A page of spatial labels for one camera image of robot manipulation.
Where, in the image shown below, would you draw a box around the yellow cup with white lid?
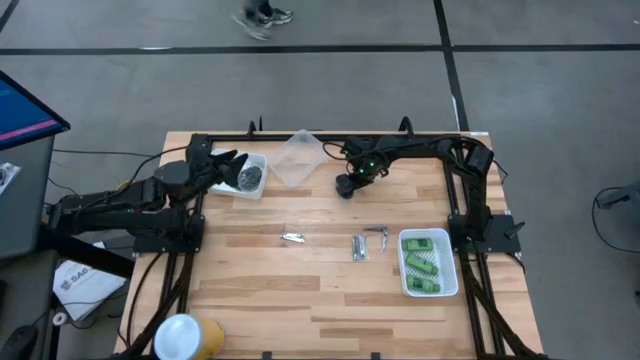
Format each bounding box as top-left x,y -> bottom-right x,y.
152,313 -> 226,360

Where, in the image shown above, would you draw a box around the dark floor equipment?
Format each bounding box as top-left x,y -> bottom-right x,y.
594,180 -> 640,210

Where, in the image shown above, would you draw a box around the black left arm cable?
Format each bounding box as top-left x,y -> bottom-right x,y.
49,144 -> 194,174

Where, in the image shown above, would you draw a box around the black rounded object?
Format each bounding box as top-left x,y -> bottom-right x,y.
0,324 -> 40,360

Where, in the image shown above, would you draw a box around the black floor cable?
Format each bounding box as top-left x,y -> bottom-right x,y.
591,185 -> 640,255

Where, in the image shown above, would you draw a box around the computer monitor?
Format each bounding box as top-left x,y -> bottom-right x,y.
0,69 -> 71,151

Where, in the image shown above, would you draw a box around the small bagged item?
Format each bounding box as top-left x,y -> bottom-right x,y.
0,161 -> 22,196

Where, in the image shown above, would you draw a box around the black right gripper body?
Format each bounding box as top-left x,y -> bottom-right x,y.
341,134 -> 390,181

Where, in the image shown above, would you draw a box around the green travel bottle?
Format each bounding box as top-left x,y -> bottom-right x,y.
405,275 -> 442,295
404,253 -> 440,277
402,237 -> 435,253

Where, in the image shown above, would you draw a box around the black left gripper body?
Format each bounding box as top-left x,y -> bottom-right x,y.
198,148 -> 227,191

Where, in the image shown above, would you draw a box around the person's shoes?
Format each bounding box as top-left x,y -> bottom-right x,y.
230,0 -> 295,42

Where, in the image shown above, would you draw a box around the white perforated plastic basket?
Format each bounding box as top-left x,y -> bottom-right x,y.
397,227 -> 460,299
208,148 -> 269,200

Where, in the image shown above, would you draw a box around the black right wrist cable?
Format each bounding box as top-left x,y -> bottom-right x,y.
322,140 -> 352,162

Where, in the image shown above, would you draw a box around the clear plastic container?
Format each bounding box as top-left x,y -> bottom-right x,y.
267,128 -> 329,189

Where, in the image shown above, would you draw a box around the white printed booklet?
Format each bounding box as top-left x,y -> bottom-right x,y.
52,258 -> 127,322

